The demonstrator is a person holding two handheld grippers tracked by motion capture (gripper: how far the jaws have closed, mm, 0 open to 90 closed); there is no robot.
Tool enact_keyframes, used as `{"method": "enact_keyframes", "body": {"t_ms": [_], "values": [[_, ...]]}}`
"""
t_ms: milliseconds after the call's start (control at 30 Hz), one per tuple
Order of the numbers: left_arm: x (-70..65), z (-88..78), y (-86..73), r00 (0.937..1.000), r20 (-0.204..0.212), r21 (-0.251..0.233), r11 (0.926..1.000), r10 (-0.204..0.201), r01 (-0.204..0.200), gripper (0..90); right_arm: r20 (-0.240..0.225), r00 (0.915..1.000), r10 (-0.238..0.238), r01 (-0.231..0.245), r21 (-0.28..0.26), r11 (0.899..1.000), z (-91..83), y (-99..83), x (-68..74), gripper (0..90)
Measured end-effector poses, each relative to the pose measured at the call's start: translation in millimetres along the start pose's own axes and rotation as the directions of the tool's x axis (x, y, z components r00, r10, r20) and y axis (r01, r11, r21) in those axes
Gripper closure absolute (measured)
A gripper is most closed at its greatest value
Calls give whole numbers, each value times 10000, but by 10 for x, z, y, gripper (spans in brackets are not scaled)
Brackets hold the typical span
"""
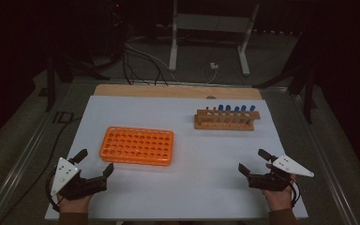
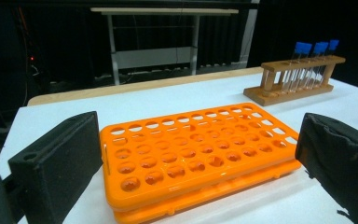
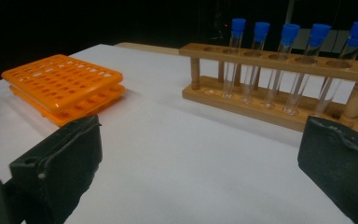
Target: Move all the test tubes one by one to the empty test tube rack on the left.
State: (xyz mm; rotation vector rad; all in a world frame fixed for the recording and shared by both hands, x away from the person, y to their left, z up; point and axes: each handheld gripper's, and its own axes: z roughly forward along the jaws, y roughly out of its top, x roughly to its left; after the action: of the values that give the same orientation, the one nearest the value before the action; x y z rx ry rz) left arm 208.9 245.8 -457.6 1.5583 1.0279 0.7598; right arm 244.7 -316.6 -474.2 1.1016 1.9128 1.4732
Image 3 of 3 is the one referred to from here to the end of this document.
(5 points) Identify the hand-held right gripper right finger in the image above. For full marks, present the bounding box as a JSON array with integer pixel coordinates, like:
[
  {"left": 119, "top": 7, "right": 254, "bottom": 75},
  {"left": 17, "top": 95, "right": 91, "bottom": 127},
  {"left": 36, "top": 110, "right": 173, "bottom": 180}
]
[{"left": 296, "top": 115, "right": 358, "bottom": 224}]

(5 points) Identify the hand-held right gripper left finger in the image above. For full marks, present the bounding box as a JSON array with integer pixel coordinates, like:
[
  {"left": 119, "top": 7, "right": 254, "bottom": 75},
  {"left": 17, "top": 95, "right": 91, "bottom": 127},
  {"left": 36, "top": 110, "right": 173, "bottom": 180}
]
[{"left": 8, "top": 114, "right": 104, "bottom": 224}]

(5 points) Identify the orange plastic test tube rack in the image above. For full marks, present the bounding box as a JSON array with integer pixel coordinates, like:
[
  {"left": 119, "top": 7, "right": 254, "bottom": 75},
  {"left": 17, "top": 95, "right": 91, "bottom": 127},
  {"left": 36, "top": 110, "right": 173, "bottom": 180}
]
[{"left": 0, "top": 53, "right": 127, "bottom": 128}]

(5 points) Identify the wooden test tube rack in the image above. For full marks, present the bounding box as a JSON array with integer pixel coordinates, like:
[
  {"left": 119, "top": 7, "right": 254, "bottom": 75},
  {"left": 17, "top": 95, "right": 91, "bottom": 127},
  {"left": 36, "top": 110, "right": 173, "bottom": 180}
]
[{"left": 178, "top": 42, "right": 358, "bottom": 134}]

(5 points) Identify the white table cover sheet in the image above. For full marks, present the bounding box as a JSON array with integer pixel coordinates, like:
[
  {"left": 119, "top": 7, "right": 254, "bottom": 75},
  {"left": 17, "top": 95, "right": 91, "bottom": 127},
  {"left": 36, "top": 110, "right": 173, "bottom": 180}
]
[{"left": 0, "top": 43, "right": 358, "bottom": 224}]

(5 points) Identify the grey metal stand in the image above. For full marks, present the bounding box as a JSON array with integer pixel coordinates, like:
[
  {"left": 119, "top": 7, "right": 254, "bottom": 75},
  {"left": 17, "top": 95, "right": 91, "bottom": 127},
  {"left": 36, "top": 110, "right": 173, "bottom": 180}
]
[{"left": 284, "top": 0, "right": 296, "bottom": 26}]

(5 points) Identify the dark equipment with red light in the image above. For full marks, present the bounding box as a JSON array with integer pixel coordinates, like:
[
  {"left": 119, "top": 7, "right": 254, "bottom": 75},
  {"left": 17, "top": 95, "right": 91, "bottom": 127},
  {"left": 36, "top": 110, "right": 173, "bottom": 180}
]
[{"left": 213, "top": 10, "right": 231, "bottom": 41}]

